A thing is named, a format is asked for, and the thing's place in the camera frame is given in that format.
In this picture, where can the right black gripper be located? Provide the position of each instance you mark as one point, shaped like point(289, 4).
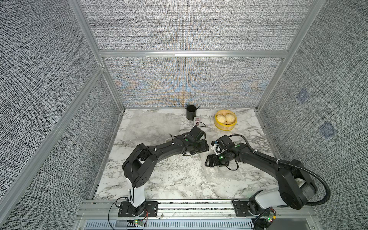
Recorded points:
point(214, 163)

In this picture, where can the left bun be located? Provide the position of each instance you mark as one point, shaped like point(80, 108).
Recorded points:
point(221, 119)

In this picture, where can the bun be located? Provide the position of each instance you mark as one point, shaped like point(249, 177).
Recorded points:
point(221, 119)
point(230, 118)

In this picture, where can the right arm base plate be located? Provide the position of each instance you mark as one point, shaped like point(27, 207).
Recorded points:
point(241, 208)

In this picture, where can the aluminium front rail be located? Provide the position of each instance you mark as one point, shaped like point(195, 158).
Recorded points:
point(195, 214)

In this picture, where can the yellow steamer basket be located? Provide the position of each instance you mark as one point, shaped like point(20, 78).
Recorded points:
point(226, 126)

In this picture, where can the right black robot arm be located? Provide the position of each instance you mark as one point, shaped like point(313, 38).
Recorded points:
point(295, 187)

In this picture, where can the right bun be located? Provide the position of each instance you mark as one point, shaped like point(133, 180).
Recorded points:
point(230, 118)

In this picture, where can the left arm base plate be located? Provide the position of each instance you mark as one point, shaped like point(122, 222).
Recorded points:
point(148, 208)

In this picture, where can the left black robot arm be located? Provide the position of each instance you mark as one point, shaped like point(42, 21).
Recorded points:
point(140, 164)

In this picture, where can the black cup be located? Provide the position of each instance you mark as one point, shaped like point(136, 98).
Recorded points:
point(191, 111)

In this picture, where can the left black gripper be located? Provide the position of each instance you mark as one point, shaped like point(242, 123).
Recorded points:
point(204, 147)

